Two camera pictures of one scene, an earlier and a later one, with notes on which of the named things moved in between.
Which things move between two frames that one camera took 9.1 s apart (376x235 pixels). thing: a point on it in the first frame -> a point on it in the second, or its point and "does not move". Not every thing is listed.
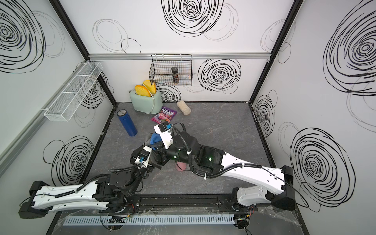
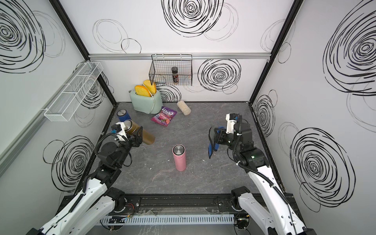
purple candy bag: x=165 y=114 does not move
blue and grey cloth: x=155 y=141 -> x=216 y=145
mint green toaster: x=147 y=105 does not move
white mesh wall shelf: x=62 y=108 does not move
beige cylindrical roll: x=184 y=107 does not move
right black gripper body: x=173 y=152 -> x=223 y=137
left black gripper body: x=154 y=165 -> x=134 y=142
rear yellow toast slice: x=152 y=88 does not move
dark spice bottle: x=175 y=75 does not move
